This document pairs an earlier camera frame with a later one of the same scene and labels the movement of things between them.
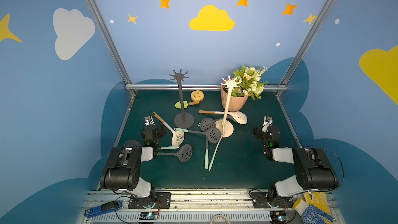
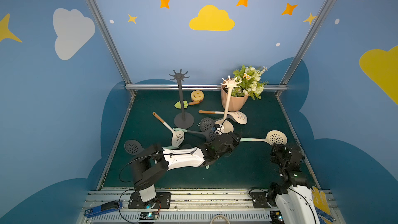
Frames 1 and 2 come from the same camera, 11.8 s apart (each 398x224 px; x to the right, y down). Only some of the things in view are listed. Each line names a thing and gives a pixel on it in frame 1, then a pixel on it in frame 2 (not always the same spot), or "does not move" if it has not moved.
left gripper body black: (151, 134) to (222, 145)
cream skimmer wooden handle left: (178, 137) does not move
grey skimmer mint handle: (207, 124) does not move
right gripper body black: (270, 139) to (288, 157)
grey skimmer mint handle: (213, 135) does not move
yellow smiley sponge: (197, 95) does not move
